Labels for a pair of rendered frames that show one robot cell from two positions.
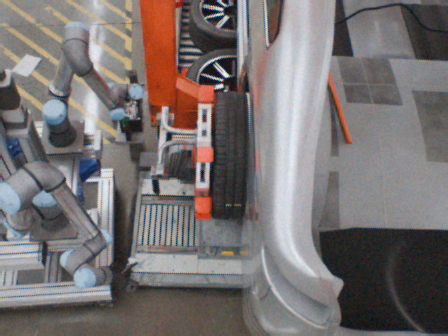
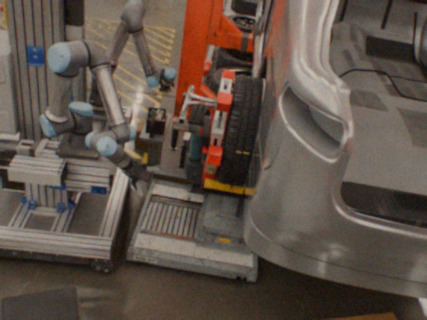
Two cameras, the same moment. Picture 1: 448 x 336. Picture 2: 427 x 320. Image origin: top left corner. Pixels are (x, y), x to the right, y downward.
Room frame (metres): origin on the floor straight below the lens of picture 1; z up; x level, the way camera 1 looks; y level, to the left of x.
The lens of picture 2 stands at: (-0.75, -0.06, 2.14)
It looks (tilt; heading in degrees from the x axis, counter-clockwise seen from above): 33 degrees down; 4
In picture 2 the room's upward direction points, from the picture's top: 10 degrees clockwise
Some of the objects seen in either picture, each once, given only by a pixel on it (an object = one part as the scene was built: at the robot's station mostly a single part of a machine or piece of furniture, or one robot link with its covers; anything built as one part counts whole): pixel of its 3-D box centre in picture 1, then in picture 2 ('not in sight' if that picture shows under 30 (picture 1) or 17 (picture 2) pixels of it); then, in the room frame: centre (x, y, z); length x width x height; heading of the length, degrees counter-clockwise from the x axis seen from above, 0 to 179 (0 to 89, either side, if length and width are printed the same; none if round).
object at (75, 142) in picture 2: (52, 213); (81, 135); (1.12, 0.77, 0.87); 0.15 x 0.15 x 0.10
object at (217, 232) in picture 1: (229, 206); (230, 200); (1.56, -0.07, 0.32); 0.40 x 0.30 x 0.28; 4
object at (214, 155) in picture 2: (202, 208); (214, 155); (1.23, 0.07, 0.85); 0.09 x 0.08 x 0.07; 4
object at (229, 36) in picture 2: not in sight; (242, 33); (3.98, 0.18, 0.69); 0.52 x 0.17 x 0.35; 94
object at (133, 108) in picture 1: (130, 113); (156, 120); (2.05, 0.60, 0.51); 0.20 x 0.14 x 0.13; 11
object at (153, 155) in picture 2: (135, 134); (155, 148); (2.12, 0.60, 0.21); 0.10 x 0.10 x 0.42; 4
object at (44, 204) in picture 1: (45, 201); (80, 116); (1.11, 0.78, 0.98); 0.13 x 0.12 x 0.14; 144
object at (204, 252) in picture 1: (227, 221); (226, 220); (1.56, -0.07, 0.13); 0.50 x 0.36 x 0.10; 4
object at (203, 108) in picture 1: (203, 155); (218, 126); (1.54, 0.10, 0.85); 0.54 x 0.07 x 0.54; 4
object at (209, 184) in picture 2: not in sight; (223, 186); (1.43, -0.01, 0.51); 0.29 x 0.06 x 0.06; 94
